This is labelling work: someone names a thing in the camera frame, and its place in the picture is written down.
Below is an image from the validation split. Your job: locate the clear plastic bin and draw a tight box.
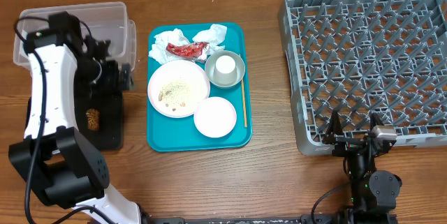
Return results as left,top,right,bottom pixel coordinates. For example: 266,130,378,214
20,2,137,70

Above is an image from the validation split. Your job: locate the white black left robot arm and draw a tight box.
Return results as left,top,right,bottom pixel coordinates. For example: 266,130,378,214
8,12,150,223

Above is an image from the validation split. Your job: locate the red foil wrapper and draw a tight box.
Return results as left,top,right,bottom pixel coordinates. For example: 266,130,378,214
166,42,208,59

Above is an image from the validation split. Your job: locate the large pink plate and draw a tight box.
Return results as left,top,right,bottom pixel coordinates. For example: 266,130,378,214
147,60,210,118

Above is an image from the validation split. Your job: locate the grey bowl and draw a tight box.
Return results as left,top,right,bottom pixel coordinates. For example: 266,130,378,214
205,50,246,89

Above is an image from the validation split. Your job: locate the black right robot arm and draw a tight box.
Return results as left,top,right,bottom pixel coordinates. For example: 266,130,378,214
311,110,402,223

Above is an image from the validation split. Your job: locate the white paper cup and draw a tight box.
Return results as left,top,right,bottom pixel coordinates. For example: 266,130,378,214
214,55,237,85

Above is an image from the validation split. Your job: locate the wooden chopstick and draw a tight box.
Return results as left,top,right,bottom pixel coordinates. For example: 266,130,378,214
239,54,248,128

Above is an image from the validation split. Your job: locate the teal serving tray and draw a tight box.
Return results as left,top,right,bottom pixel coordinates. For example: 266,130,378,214
147,22,252,152

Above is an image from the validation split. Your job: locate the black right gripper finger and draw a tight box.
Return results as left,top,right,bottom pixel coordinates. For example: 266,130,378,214
369,112,383,128
322,110,344,144

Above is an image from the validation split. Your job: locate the rice food scraps pile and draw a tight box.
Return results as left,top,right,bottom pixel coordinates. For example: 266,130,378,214
158,81,191,112

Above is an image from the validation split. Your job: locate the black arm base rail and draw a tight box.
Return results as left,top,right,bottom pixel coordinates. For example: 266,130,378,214
146,214,399,224

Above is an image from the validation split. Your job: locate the black plastic tray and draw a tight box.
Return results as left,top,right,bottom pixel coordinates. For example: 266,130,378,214
43,87,124,151

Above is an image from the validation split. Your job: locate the white napkin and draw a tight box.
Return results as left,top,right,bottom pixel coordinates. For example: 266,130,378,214
148,29,190,65
193,24,227,55

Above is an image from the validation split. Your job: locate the grey dishwasher rack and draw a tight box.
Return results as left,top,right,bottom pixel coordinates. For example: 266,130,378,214
279,0,446,156

